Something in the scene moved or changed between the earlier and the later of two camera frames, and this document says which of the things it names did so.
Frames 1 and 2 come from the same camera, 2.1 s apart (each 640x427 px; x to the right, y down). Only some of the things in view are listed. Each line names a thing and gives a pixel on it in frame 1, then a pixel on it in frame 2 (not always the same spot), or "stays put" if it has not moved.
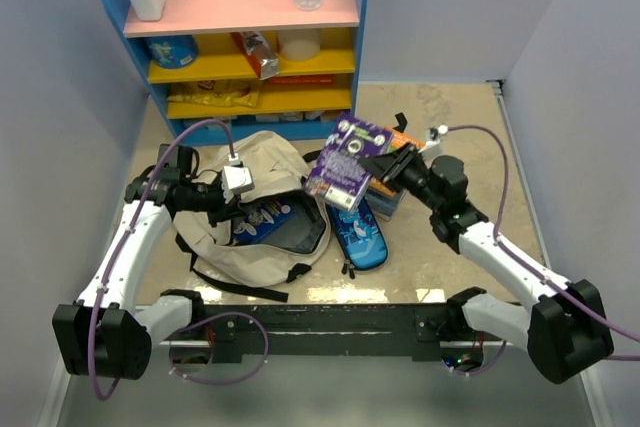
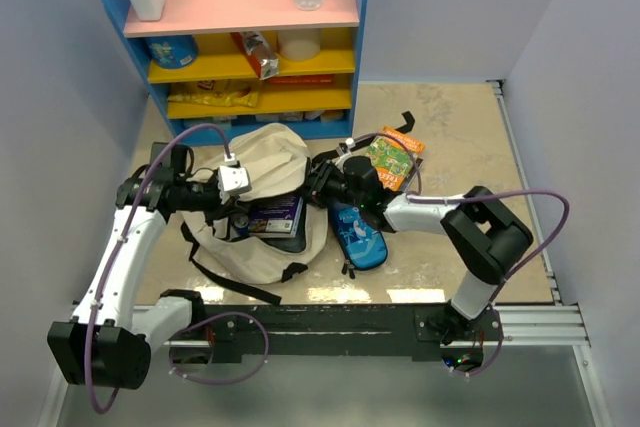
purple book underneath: (338, 176) -> (274, 216)
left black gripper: (225, 211) stays put
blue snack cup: (172, 51) stays put
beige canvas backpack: (281, 228) stays put
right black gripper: (388, 165) -> (318, 180)
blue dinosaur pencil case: (359, 236) stays put
